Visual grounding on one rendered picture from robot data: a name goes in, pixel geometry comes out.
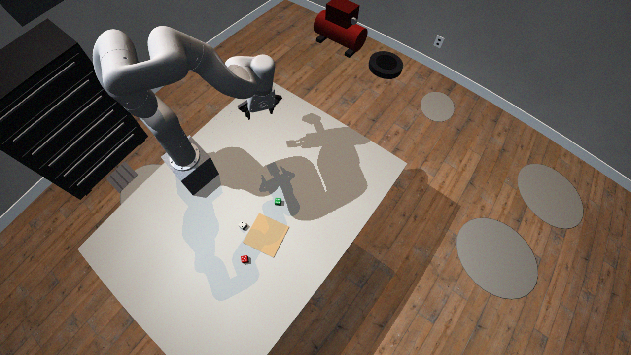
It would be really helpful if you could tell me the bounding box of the tan flat mat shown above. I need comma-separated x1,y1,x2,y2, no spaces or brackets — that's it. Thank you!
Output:
243,213,289,257

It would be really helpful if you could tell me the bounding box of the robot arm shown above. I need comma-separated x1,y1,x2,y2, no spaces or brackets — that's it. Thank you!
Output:
93,26,275,171

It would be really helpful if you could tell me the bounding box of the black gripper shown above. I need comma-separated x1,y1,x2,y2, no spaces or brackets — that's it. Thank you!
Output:
238,87,282,120

